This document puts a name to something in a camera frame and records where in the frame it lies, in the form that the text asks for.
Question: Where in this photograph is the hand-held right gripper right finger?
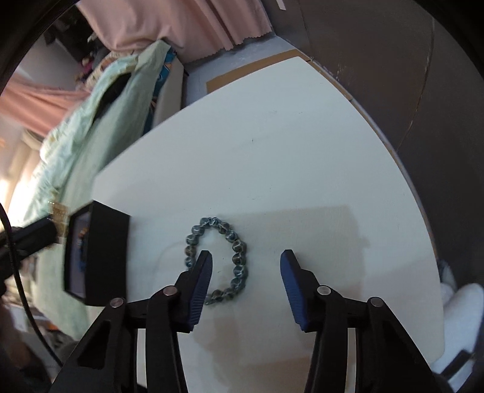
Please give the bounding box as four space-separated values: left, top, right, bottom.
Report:
280 249 443 393

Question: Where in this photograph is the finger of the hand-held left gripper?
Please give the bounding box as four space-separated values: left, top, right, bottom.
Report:
12 217 57 258

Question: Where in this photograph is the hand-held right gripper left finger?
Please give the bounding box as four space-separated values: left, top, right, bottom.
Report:
49 250 213 393

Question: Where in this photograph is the gold beaded bracelet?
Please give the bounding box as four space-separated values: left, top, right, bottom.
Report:
48 202 71 243

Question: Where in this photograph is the blue-grey beaded bracelet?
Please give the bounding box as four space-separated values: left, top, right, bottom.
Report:
184 216 249 307

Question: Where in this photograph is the black jewelry box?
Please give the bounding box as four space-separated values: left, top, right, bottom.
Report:
62 201 131 307

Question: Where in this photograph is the pink curtain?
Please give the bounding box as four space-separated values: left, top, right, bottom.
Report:
77 0 273 64
0 72 92 140

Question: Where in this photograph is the black cloth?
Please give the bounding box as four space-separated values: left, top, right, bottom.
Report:
92 72 132 121

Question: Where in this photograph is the floral pillow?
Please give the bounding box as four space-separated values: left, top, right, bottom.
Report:
80 51 137 92

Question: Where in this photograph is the pile of dark clothes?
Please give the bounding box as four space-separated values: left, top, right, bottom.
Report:
43 26 114 84

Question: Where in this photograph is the white mattress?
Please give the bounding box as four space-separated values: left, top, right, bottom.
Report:
150 60 188 131

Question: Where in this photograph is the blue patterned sheet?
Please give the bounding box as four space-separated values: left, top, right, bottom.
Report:
152 49 177 112

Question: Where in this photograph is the flat brown cardboard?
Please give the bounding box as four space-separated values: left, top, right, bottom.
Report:
206 49 357 102

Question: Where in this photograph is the black cable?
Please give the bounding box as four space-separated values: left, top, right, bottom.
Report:
0 203 64 369

